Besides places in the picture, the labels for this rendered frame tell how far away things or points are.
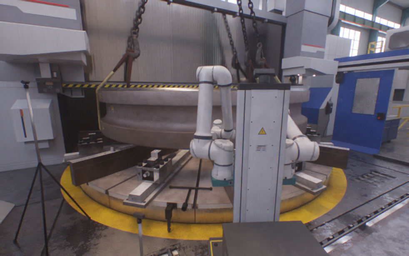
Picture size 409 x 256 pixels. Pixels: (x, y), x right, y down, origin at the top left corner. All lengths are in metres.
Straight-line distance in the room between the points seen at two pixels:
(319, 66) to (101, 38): 5.71
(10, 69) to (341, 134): 8.18
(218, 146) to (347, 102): 6.12
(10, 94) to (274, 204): 5.42
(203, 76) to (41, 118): 4.23
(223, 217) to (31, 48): 3.44
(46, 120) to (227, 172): 4.39
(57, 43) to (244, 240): 3.36
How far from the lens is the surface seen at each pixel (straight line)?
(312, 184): 3.21
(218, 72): 1.51
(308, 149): 1.65
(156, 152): 2.93
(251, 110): 1.31
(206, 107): 1.50
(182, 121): 2.99
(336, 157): 4.34
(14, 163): 6.01
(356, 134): 7.20
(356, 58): 7.10
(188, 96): 2.79
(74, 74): 4.53
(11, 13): 4.22
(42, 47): 3.63
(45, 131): 5.29
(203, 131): 1.50
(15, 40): 3.70
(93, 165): 3.57
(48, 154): 5.81
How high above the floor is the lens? 1.74
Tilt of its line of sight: 11 degrees down
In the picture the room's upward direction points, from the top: straight up
